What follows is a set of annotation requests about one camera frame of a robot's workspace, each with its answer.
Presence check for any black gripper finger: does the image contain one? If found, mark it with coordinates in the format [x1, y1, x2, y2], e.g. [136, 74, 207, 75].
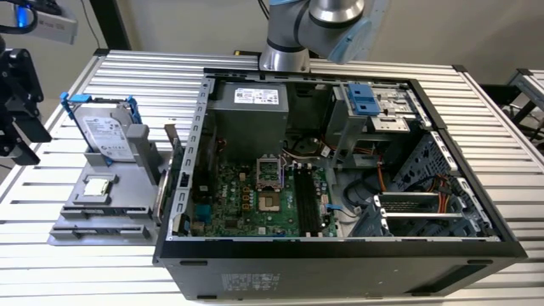
[0, 126, 41, 166]
[0, 47, 53, 143]

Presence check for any black RAM slot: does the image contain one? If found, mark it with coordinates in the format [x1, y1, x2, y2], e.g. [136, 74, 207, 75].
[304, 164, 317, 237]
[299, 164, 313, 237]
[295, 164, 307, 237]

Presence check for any hard disk in blue carrier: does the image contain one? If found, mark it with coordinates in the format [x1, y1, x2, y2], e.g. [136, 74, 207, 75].
[59, 91, 141, 166]

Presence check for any silver CPU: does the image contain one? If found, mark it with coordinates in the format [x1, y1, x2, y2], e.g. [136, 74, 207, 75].
[83, 178, 113, 195]

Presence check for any grey parts rack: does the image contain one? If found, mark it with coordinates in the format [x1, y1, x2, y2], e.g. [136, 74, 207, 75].
[48, 124, 175, 247]

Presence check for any blue expansion slot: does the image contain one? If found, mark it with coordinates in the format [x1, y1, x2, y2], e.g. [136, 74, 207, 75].
[193, 205, 213, 224]

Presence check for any green motherboard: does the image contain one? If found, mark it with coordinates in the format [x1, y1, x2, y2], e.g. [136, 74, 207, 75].
[187, 161, 341, 238]

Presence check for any grey power supply unit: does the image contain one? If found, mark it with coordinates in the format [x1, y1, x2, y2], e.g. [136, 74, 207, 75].
[209, 82, 289, 162]

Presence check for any metal socket cover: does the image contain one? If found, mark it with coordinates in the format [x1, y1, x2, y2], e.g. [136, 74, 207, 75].
[256, 155, 285, 189]

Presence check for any CPU socket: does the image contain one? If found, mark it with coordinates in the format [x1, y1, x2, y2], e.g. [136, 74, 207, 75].
[257, 190, 284, 214]

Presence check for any black open PC case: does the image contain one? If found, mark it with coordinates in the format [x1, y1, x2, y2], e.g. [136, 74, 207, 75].
[152, 66, 528, 301]

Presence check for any blue plastic drive latch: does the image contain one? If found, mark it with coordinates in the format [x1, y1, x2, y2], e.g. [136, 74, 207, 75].
[345, 83, 379, 116]

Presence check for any silver optical drive cage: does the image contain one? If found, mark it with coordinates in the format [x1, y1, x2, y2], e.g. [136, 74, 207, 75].
[325, 83, 425, 166]

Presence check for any metal disk bay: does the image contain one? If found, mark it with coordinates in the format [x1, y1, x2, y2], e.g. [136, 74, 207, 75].
[352, 191, 468, 238]

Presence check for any neighbouring metal slat table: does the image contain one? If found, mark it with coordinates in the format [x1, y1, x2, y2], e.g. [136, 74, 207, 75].
[505, 68, 544, 141]

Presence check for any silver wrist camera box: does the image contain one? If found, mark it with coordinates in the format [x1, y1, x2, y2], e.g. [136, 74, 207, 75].
[36, 12, 80, 45]

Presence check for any black upright post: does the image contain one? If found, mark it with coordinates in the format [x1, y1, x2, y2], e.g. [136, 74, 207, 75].
[87, 0, 132, 52]

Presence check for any graphics card with metal bracket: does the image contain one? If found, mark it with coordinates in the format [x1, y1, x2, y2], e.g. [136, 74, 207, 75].
[153, 117, 188, 226]

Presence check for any black flat cable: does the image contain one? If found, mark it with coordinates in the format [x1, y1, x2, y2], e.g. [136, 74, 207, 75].
[343, 178, 379, 221]

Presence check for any thin orange wire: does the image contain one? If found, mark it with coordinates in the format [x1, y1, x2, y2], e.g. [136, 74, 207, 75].
[376, 161, 387, 194]

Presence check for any orange and red wire bundle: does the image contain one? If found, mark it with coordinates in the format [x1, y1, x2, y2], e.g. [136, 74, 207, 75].
[428, 174, 452, 215]

